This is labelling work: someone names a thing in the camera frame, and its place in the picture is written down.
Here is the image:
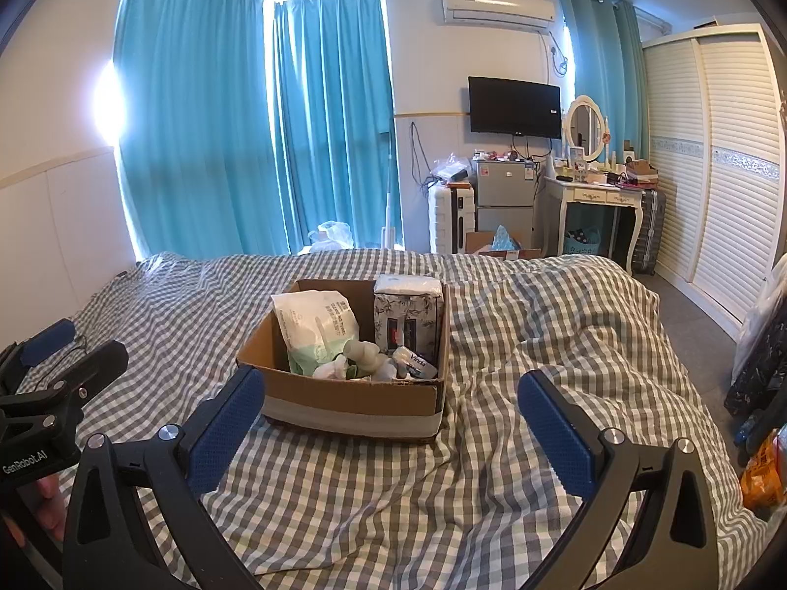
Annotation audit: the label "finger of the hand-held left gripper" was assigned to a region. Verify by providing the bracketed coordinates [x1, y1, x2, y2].
[0, 318, 78, 391]
[54, 340, 130, 419]

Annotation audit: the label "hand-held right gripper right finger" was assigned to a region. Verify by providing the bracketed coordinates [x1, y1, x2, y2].
[517, 370, 720, 590]

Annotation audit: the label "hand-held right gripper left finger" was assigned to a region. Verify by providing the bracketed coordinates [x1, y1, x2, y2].
[61, 365, 267, 590]

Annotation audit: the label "brown cardboard box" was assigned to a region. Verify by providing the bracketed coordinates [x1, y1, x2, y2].
[237, 278, 453, 440]

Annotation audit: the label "white and green wipes pack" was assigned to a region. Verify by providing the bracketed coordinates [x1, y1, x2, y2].
[271, 289, 363, 377]

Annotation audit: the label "grey sock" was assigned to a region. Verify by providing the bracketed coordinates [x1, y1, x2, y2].
[342, 340, 385, 376]

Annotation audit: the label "small blue tissue pack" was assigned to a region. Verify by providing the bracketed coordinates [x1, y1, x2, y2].
[393, 346, 439, 379]

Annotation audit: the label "large floral tissue pack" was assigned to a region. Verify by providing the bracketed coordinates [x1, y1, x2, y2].
[373, 274, 445, 357]

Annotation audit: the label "person's left hand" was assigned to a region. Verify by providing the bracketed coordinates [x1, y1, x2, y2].
[33, 472, 68, 545]

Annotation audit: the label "grey checkered bed sheet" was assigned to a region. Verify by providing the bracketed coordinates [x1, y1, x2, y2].
[0, 251, 769, 590]

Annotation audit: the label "blue storage basket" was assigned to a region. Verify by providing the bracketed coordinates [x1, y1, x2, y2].
[564, 229, 602, 256]

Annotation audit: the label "floor carton with blue bag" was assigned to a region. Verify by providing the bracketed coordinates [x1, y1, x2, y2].
[465, 225, 542, 259]

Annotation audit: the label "orange snack packet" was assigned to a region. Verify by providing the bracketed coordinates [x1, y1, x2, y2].
[741, 430, 787, 511]

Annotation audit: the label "white plastic bag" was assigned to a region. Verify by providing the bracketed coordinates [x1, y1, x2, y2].
[307, 220, 356, 252]

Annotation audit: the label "white bag with dark cloth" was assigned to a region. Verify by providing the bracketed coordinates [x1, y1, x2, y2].
[726, 258, 787, 419]

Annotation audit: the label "dark grey suitcase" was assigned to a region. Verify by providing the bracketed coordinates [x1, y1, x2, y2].
[631, 187, 666, 276]

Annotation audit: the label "white dressing table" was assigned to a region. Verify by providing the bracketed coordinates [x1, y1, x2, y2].
[543, 175, 646, 271]

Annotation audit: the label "small grey fridge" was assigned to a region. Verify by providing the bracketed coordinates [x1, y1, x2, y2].
[473, 160, 536, 253]

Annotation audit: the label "white suitcase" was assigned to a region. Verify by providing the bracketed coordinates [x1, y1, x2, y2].
[428, 183, 477, 254]

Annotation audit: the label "wide blue curtain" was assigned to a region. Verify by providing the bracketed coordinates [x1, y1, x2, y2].
[114, 0, 277, 259]

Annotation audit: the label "cosmetics on dressing table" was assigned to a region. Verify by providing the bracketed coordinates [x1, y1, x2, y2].
[544, 147, 659, 188]

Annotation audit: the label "clear bag on suitcase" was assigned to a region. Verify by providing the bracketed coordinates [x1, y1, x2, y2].
[430, 155, 474, 185]

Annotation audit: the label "small items on fridge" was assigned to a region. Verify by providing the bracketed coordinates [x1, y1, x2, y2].
[472, 148, 536, 164]

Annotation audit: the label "white slatted wardrobe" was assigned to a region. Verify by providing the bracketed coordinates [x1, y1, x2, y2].
[640, 23, 787, 342]

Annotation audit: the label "white oval mirror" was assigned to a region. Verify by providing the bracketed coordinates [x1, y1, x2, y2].
[564, 95, 611, 165]

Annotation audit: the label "blue window curtain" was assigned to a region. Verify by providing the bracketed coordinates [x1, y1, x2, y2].
[272, 0, 403, 253]

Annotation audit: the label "narrow blue curtain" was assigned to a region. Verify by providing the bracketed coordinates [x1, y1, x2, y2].
[556, 0, 651, 164]

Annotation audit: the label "white air conditioner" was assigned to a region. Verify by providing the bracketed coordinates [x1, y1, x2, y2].
[439, 0, 557, 30]

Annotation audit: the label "hanging wall cable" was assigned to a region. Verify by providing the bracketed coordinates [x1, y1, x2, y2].
[409, 123, 431, 198]

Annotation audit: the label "black wall television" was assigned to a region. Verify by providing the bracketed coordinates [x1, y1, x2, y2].
[467, 75, 562, 139]

